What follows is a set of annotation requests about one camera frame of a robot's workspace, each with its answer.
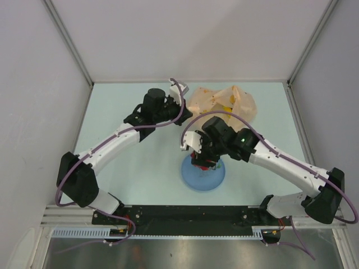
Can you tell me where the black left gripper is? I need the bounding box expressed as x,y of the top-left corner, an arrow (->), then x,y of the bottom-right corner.
153,95 -> 192,126

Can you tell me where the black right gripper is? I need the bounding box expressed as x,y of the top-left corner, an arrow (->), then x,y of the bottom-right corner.
191,131 -> 227,170

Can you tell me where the red fake dragon fruit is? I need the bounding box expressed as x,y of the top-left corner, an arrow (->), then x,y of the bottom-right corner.
190,151 -> 220,171

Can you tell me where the translucent orange plastic bag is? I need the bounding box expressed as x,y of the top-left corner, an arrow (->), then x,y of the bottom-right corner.
187,85 -> 257,122

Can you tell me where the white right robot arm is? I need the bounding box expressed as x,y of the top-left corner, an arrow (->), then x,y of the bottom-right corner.
183,117 -> 344,225

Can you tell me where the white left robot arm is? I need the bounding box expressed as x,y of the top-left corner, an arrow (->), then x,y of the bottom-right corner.
56,84 -> 192,224

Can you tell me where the yellow fake banana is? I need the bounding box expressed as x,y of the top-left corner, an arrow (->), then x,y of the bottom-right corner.
219,105 -> 233,113

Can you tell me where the blue plate with bear print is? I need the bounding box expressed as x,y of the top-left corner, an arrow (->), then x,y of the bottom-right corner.
181,155 -> 225,192

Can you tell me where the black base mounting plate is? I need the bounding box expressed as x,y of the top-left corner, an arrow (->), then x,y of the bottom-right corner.
92,206 -> 292,236

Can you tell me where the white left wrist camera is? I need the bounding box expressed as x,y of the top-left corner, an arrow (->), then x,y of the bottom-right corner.
169,78 -> 189,106

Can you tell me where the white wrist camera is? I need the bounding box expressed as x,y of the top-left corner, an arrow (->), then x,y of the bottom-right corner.
169,78 -> 189,106
180,131 -> 202,154

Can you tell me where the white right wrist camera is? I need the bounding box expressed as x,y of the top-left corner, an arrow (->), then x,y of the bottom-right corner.
180,131 -> 202,154

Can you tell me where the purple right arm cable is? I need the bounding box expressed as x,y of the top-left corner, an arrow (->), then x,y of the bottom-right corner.
180,110 -> 359,260

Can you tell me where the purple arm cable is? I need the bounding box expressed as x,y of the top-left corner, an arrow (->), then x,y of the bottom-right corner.
180,110 -> 359,260
53,77 -> 187,253

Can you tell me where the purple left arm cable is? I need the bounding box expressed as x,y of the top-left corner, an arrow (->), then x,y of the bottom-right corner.
53,77 -> 187,253

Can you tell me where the white slotted cable duct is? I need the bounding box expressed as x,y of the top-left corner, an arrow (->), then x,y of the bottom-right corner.
51,227 -> 279,240

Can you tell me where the aluminium frame rail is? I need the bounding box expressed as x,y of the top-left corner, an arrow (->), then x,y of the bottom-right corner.
40,204 -> 347,228

